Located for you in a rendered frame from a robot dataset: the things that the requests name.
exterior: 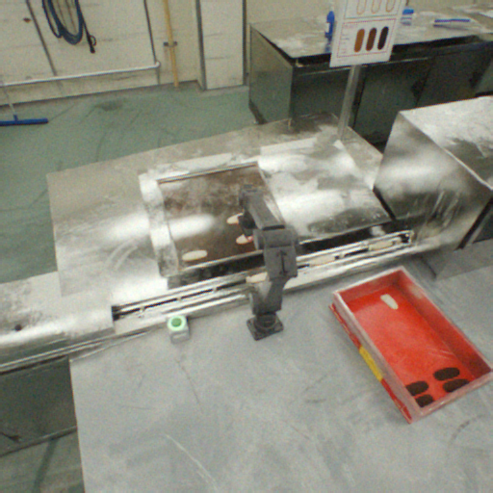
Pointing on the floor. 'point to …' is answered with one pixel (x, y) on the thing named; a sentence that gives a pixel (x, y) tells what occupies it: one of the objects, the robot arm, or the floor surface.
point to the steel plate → (81, 198)
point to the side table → (279, 405)
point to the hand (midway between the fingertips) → (247, 236)
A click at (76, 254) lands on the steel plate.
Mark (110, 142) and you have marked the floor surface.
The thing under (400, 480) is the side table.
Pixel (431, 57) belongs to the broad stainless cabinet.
